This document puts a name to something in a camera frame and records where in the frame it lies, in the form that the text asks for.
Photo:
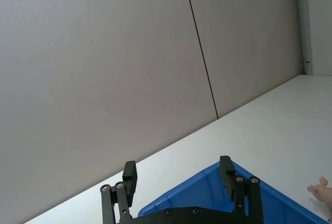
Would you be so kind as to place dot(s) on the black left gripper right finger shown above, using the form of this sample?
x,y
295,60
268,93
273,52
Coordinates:
x,y
240,191

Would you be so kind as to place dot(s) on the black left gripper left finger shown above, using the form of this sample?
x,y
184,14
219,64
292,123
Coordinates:
x,y
129,185

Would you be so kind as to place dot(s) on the person's hand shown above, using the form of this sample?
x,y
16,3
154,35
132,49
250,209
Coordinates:
x,y
322,190

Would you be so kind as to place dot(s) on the blue plastic bin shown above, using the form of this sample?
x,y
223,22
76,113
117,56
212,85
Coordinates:
x,y
197,190

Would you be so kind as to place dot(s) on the grey metal post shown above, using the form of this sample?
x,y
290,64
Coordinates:
x,y
302,24

